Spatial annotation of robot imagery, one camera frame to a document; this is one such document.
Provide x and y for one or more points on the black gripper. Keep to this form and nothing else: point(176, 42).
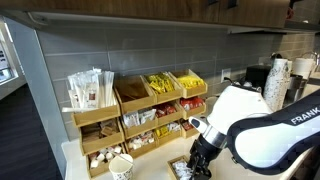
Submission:
point(203, 151)

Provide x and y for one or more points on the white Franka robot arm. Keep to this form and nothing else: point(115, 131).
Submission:
point(266, 133)

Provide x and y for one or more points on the white sachet pile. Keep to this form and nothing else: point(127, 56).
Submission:
point(181, 170)

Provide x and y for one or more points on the small wooden sachet box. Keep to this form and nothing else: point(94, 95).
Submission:
point(170, 168)

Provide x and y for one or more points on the red condiment packets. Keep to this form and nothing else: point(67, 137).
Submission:
point(191, 103)
point(187, 125)
point(165, 110)

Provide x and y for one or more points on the white red-print packets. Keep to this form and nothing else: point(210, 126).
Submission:
point(174, 126)

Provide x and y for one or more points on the yellow sauce packets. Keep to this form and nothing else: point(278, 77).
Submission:
point(162, 131)

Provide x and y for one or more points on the white and red packets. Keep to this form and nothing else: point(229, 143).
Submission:
point(141, 140)

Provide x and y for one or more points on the single patterned paper cup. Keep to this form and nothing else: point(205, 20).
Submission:
point(120, 168)

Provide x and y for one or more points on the white grey packets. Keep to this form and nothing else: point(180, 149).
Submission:
point(138, 117)

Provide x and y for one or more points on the wide tiered wooden organizer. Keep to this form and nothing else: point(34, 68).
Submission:
point(140, 104)

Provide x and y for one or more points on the bright yellow packets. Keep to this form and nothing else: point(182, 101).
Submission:
point(190, 81)

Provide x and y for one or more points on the white creamer cups heap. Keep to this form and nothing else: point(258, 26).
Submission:
point(105, 155)

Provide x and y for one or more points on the yellow green packets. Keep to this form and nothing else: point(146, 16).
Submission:
point(160, 83)

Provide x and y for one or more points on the brown paper packets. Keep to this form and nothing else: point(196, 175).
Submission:
point(100, 130)

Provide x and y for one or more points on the black coffee machine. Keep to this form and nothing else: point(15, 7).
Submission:
point(257, 76)

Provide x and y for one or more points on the narrow tiered wooden organizer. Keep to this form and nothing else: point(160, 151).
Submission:
point(96, 116)

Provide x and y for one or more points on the metal canister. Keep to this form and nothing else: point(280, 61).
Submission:
point(295, 88)

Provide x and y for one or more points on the white wrapped stirrers bundle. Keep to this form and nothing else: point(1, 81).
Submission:
point(88, 90)

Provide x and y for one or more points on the metal faucet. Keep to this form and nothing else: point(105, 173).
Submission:
point(311, 56)

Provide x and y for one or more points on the white wall outlet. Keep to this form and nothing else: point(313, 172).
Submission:
point(226, 75)

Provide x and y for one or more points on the wooden wall cabinet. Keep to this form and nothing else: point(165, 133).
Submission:
point(133, 8)

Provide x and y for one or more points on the window with grey frame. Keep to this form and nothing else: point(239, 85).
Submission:
point(5, 63)

